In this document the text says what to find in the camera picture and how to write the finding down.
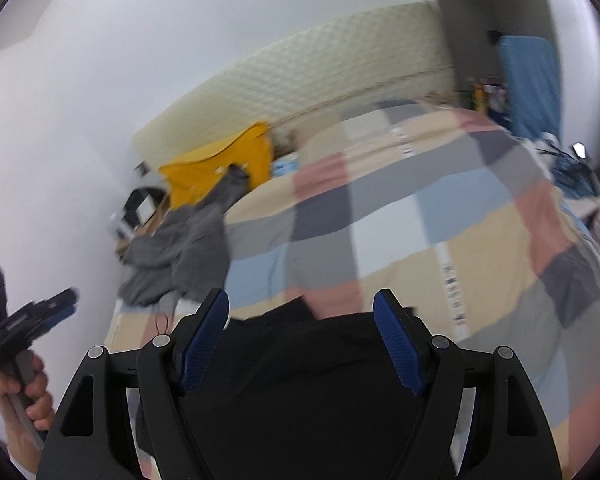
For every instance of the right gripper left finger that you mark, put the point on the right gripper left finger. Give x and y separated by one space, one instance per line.
91 437

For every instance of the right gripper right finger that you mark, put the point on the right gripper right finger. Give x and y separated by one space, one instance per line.
477 415

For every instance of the black large garment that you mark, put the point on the black large garment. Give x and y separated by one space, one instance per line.
289 396

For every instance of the person's left hand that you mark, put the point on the person's left hand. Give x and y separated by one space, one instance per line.
26 406

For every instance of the wooden bedside table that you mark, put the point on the wooden bedside table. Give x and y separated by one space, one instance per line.
148 228

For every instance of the black bag on nightstand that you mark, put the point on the black bag on nightstand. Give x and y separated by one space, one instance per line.
136 196

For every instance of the white box on nightstand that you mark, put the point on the white box on nightstand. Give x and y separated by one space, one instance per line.
145 210

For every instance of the grey fleece garment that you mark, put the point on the grey fleece garment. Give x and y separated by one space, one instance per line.
188 253

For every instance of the patchwork colour-block duvet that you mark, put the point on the patchwork colour-block duvet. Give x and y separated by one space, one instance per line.
458 218

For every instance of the yellow pillow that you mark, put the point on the yellow pillow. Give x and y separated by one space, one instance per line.
191 176

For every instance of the blue hanging cloth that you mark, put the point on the blue hanging cloth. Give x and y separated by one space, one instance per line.
531 72

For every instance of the cream quilted headboard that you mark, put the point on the cream quilted headboard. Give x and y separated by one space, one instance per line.
386 53

